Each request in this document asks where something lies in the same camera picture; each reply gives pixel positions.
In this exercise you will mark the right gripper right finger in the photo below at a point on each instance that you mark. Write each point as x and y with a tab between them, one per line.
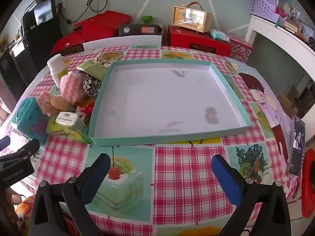
245	193

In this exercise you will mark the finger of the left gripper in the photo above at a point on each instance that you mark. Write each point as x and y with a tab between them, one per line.
27	150

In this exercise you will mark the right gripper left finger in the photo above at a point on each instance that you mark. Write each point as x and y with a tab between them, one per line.
76	192

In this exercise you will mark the small green tissue pack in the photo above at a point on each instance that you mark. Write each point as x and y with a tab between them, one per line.
74	127

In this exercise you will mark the pink lace fabric bundle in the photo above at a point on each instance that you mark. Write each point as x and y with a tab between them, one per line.
44	103

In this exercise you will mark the red pink knitted flower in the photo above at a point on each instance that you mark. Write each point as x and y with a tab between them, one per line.
85	112

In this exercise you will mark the pink white zigzag towel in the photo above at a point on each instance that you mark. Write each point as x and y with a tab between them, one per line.
71	87

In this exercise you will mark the leopard print scrunchie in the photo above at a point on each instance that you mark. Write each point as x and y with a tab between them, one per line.
91	86

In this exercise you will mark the green cloth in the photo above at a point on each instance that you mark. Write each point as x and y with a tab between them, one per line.
94	69

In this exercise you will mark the large green tissue pack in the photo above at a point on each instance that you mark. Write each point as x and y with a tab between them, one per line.
53	128

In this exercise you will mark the person left hand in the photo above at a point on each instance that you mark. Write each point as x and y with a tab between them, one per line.
9	198

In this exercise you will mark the teal embossed plastic box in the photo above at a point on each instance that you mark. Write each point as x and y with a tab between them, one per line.
30	121

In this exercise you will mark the round orange bread toy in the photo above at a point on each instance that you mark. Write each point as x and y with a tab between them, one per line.
59	103

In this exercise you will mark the smartphone on stand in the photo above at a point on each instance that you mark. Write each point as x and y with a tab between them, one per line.
297	148

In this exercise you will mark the red stool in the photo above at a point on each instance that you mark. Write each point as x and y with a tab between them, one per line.
308	184

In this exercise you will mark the white pill bottle green label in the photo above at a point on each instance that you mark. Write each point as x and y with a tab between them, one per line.
57	68

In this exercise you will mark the black cabinet with monitor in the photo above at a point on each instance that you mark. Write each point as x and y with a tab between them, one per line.
28	56

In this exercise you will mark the colourful patterned tablecloth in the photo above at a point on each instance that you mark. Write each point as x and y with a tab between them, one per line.
180	194

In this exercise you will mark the teal shallow cardboard tray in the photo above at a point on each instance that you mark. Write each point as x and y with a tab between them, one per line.
155	101

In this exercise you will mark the red open gift bag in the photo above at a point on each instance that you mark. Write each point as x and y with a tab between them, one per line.
104	25

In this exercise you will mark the black box with QR label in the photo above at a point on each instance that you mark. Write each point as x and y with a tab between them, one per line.
139	29

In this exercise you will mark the white shelf desk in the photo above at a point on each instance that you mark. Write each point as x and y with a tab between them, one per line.
291	44

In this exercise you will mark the green dumbbell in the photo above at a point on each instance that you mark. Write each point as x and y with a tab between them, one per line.
146	19

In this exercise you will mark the red patterned gift box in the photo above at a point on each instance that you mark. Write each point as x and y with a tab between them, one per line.
240	49

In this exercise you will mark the red gift box with window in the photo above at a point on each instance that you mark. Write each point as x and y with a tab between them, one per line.
189	39

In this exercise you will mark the blue wet wipes pack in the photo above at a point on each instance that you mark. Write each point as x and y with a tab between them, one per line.
219	35

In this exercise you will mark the purple perforated file holder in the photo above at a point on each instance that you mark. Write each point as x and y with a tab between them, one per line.
265	9

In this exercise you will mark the yellow wooden handle box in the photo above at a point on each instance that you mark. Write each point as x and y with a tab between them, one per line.
192	16

